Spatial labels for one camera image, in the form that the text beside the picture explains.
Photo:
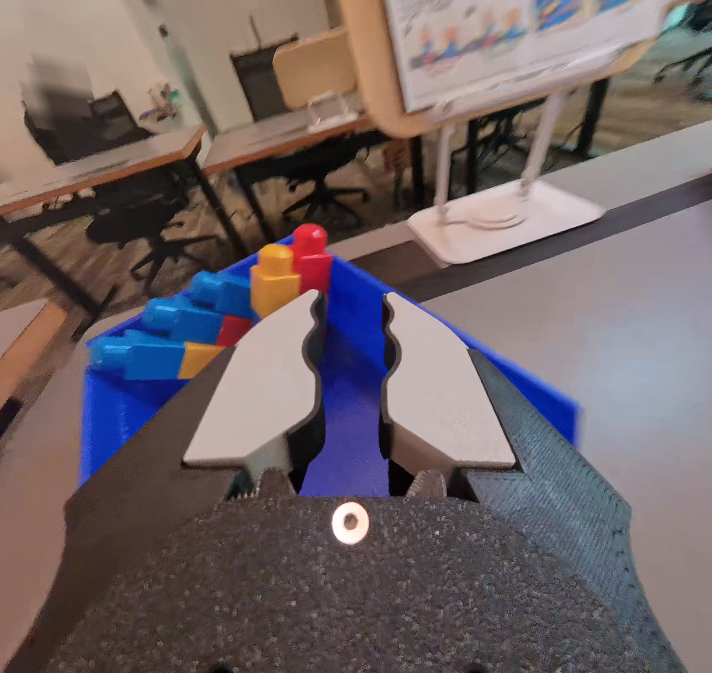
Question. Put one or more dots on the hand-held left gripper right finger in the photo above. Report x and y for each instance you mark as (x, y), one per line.
(439, 395)

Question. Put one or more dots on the wooden board document stand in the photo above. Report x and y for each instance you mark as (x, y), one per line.
(314, 67)

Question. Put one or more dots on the blue plastic bin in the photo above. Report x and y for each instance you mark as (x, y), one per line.
(356, 395)

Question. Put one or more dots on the black upright panel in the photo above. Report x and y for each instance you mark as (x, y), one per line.
(253, 83)

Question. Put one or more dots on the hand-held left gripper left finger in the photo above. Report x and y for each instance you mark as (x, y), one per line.
(261, 395)

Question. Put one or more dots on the printed instruction sheet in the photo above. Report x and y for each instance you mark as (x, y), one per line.
(500, 22)

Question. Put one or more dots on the wooden-edged desk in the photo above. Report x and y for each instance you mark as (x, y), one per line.
(111, 161)
(22, 339)
(267, 139)

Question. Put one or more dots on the row of mega block towers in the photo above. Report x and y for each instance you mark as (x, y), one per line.
(222, 300)

